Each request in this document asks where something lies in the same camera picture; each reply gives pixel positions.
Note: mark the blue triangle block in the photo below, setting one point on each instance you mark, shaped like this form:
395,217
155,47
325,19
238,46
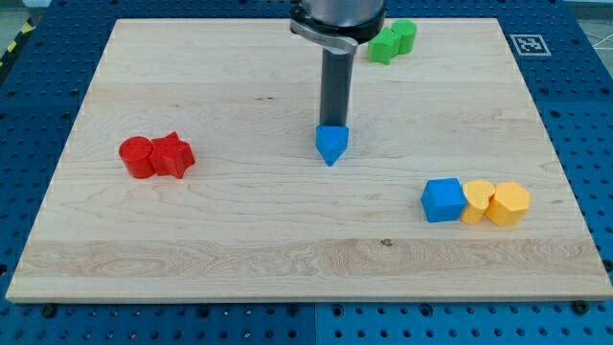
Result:
331,142

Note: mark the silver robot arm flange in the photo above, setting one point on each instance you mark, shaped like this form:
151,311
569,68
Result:
339,26

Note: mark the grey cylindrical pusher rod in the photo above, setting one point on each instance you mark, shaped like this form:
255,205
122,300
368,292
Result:
336,78

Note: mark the red star block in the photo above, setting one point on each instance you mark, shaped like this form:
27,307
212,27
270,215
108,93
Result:
171,156

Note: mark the blue cube block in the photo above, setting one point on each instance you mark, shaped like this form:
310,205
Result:
443,199

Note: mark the green star block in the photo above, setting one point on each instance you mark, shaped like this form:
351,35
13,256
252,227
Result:
384,46

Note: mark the yellow heart block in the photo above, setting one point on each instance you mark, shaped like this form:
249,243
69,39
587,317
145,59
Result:
478,194

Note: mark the red cylinder block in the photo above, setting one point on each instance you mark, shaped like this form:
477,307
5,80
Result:
135,152

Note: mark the green cylinder block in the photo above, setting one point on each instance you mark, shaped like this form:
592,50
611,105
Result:
406,30

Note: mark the yellow hexagon block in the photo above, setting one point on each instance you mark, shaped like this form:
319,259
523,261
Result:
509,204

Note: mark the white fiducial marker tag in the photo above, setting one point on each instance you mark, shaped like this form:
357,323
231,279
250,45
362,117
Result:
530,45

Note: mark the yellow black hazard tape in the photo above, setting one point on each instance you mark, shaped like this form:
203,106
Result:
17,45

